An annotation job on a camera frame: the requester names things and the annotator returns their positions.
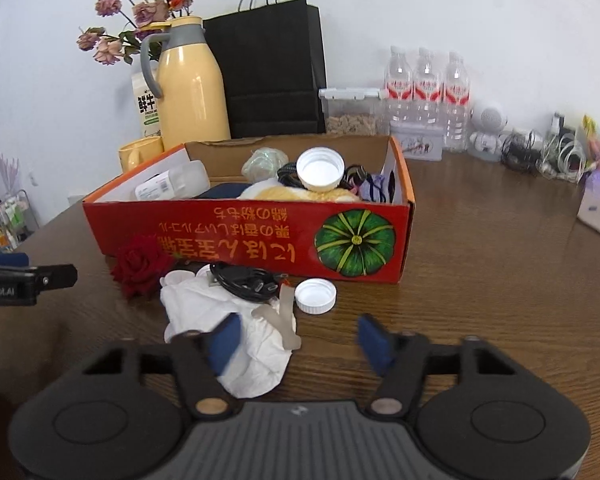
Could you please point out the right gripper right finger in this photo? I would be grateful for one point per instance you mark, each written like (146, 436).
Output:
(399, 361)

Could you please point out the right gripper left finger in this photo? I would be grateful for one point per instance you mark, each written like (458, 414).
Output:
(198, 359)

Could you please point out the red rose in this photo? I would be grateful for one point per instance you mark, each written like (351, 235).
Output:
(140, 265)

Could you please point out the white bottle cap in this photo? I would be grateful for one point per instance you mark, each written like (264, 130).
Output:
(320, 169)

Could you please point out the red cardboard box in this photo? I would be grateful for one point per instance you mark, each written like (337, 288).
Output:
(365, 242)

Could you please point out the navy blue pouch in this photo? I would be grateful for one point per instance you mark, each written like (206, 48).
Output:
(225, 191)

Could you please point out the white plastic bottle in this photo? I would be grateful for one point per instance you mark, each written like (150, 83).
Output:
(185, 181)

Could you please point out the white yellow plush toy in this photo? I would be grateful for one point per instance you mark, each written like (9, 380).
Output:
(271, 189)

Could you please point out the yellow ceramic mug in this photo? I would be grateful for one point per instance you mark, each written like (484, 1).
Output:
(134, 154)

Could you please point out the white milk carton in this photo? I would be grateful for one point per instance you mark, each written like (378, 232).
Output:
(146, 106)

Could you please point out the water bottle right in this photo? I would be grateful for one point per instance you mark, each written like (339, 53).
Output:
(456, 96)

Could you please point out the water bottle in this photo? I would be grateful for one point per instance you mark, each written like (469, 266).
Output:
(398, 85)
(456, 96)
(427, 89)

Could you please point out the clear seed container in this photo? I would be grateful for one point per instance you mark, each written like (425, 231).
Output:
(352, 110)

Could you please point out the white toy robot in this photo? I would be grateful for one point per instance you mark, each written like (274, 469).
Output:
(488, 120)

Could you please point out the water bottle middle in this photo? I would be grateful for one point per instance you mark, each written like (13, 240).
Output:
(427, 89)

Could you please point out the water bottle left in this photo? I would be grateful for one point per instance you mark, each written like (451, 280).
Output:
(398, 85)

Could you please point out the yellow thermos jug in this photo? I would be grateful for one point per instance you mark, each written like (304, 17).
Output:
(186, 81)

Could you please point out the colourful snack packets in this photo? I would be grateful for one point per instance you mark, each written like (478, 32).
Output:
(592, 137)

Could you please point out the black paper bag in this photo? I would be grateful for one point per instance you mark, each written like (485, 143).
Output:
(273, 66)

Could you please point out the dried pink flower bouquet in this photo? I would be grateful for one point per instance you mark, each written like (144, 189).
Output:
(142, 18)

